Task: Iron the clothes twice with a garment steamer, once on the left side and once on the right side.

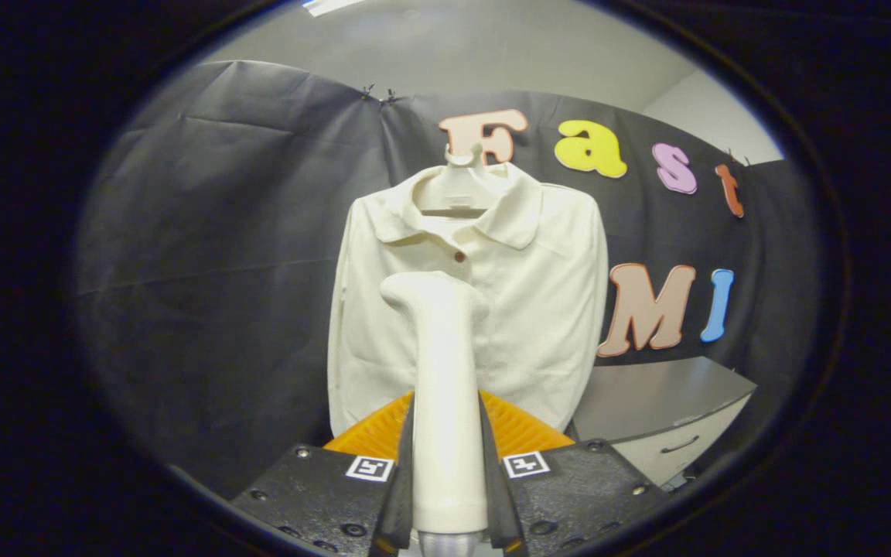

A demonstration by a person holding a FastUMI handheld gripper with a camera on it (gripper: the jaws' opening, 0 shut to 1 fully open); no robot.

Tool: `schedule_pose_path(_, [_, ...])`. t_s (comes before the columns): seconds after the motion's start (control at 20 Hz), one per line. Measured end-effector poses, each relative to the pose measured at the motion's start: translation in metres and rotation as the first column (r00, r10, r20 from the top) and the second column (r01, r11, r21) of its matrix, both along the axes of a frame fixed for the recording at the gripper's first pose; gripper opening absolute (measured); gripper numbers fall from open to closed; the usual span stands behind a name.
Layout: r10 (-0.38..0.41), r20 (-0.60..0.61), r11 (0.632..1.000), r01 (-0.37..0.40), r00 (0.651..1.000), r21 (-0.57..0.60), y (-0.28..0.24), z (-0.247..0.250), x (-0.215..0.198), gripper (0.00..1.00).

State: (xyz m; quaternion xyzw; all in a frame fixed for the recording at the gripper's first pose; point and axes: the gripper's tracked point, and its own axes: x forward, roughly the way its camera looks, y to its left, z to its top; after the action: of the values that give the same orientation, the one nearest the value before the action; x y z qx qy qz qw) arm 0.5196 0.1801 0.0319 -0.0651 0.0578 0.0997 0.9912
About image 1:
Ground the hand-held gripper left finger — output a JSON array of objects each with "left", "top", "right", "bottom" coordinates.
[{"left": 229, "top": 391, "right": 415, "bottom": 557}]

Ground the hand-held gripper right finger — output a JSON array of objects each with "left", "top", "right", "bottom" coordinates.
[{"left": 479, "top": 391, "right": 668, "bottom": 557}]

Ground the white garment steamer head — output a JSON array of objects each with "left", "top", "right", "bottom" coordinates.
[{"left": 380, "top": 271, "right": 490, "bottom": 535}]

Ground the cream button-up shirt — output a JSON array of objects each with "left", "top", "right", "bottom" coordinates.
[{"left": 327, "top": 162, "right": 609, "bottom": 438}]

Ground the white clothes hanger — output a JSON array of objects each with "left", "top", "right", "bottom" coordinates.
[{"left": 415, "top": 143, "right": 510, "bottom": 219}]

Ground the grey drawer cabinet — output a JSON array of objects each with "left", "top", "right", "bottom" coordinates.
[{"left": 572, "top": 356, "right": 757, "bottom": 490}]

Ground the black backdrop cloth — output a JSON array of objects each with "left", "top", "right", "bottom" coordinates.
[{"left": 74, "top": 60, "right": 818, "bottom": 500}]

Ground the narrow ceiling light strip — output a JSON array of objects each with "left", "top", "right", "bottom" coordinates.
[{"left": 302, "top": 0, "right": 369, "bottom": 18}]

